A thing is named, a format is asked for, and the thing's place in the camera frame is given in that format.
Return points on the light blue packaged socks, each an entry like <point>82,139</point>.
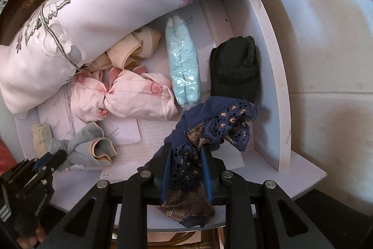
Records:
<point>183,68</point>

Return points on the glossy printed liner paper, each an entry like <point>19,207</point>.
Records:
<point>122,132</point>
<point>205,36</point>

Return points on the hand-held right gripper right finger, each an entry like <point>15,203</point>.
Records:
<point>207,176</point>

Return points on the grey sock with beige cuff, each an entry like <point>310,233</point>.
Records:
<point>84,144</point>

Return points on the navy lace underwear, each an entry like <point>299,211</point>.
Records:
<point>204,120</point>

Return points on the beige underwear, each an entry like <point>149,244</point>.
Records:
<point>128,47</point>

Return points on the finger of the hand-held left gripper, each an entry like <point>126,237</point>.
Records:
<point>55,160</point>

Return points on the pink printed garment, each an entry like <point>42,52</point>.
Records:
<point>131,97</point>

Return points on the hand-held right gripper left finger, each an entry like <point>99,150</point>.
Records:
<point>164,176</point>

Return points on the pale yellow sock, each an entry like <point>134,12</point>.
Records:
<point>40,141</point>

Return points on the person's left hand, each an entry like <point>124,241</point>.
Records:
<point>29,240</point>

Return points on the black folded socks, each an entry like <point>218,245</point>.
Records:
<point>236,71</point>

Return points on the white floral embroidered cloth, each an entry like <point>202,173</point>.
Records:
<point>116,4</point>

